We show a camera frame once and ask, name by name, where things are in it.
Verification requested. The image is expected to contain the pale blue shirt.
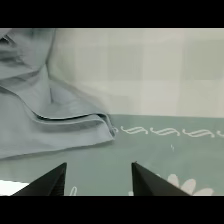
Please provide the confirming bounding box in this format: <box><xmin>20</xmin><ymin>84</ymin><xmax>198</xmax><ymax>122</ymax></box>
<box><xmin>0</xmin><ymin>28</ymin><xmax>118</xmax><ymax>160</ymax></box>

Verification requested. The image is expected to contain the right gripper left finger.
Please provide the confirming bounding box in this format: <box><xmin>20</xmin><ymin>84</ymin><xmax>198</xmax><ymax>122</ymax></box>
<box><xmin>12</xmin><ymin>162</ymin><xmax>68</xmax><ymax>197</ymax></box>

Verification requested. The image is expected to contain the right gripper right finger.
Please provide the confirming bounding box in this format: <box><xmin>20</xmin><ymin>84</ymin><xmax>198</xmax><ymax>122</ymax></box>
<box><xmin>131</xmin><ymin>161</ymin><xmax>190</xmax><ymax>197</ymax></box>

